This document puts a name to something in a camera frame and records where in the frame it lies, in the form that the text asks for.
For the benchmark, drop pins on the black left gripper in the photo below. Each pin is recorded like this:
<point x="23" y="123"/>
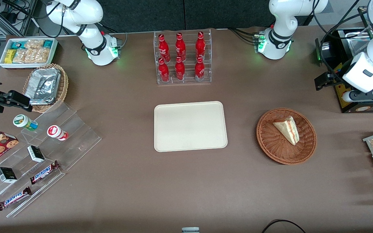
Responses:
<point x="334" y="76"/>

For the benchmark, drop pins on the triangular sandwich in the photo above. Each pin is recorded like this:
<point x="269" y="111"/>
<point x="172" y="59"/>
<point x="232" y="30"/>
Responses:
<point x="288" y="131"/>

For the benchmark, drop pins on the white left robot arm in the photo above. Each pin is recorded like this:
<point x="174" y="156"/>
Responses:
<point x="280" y="16"/>

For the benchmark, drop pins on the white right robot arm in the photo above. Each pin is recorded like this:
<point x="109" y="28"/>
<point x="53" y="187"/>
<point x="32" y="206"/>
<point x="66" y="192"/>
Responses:
<point x="89" y="13"/>

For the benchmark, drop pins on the light wicker basket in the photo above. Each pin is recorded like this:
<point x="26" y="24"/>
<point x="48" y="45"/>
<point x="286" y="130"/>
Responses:
<point x="63" y="87"/>

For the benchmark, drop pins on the brown round wicker basket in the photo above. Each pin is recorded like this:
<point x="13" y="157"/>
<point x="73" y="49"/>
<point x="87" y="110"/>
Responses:
<point x="270" y="142"/>

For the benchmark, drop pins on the beige plastic tray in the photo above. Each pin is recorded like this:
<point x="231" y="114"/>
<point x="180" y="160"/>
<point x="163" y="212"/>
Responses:
<point x="189" y="127"/>

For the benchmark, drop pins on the red round knob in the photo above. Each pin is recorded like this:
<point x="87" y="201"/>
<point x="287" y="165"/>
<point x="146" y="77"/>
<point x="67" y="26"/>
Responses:
<point x="338" y="69"/>

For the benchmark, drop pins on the green lid yogurt cup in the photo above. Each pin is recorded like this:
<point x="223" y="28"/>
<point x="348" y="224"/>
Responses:
<point x="23" y="121"/>

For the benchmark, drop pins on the black food warmer case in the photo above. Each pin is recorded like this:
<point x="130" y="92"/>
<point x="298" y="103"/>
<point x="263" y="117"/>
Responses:
<point x="342" y="100"/>

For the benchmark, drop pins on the stacked foil trays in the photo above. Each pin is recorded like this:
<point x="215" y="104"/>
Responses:
<point x="42" y="85"/>

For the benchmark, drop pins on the clear nut snack bag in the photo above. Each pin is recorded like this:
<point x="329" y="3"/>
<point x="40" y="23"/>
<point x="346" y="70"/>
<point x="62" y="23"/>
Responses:
<point x="31" y="56"/>
<point x="34" y="44"/>

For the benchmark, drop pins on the red lid yogurt cup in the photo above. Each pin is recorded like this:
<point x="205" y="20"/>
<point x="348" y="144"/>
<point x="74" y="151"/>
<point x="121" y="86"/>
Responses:
<point x="55" y="131"/>

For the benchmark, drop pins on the yellow snack pack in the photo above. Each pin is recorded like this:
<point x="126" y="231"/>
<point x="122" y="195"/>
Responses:
<point x="9" y="56"/>

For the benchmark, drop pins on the steel food pan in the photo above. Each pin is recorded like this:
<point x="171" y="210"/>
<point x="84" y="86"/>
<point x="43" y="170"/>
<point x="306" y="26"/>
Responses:
<point x="356" y="45"/>

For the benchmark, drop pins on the small black box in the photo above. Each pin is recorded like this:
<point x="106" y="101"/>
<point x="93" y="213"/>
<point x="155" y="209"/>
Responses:
<point x="6" y="174"/>
<point x="36" y="153"/>

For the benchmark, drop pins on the teal snack pack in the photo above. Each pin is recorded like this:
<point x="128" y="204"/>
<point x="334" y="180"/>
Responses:
<point x="47" y="43"/>
<point x="18" y="44"/>

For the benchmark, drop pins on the white rectangular snack bin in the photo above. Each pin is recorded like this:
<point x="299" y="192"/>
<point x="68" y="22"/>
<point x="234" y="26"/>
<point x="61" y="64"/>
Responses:
<point x="55" y="51"/>

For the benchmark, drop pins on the clear acrylic step display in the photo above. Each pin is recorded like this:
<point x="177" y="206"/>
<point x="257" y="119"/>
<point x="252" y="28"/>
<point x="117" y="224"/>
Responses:
<point x="79" y="142"/>

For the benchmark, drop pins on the Snickers bar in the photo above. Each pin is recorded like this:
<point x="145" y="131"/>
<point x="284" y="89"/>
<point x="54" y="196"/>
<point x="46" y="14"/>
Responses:
<point x="14" y="198"/>
<point x="44" y="172"/>

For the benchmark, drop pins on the red cola bottle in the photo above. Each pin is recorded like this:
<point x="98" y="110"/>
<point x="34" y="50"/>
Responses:
<point x="164" y="50"/>
<point x="199" y="71"/>
<point x="200" y="47"/>
<point x="163" y="72"/>
<point x="180" y="71"/>
<point x="180" y="48"/>

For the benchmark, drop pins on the clear acrylic bottle rack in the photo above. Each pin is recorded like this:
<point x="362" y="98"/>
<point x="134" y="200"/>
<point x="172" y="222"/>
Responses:
<point x="188" y="81"/>

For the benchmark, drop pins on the small grey device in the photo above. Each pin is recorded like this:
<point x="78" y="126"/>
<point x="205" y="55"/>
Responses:
<point x="190" y="230"/>

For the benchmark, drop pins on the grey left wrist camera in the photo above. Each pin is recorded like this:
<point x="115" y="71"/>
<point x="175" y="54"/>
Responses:
<point x="364" y="98"/>

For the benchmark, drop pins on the aluminium frame shelf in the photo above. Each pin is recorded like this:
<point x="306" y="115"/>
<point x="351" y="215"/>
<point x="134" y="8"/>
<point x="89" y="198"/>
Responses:
<point x="15" y="19"/>

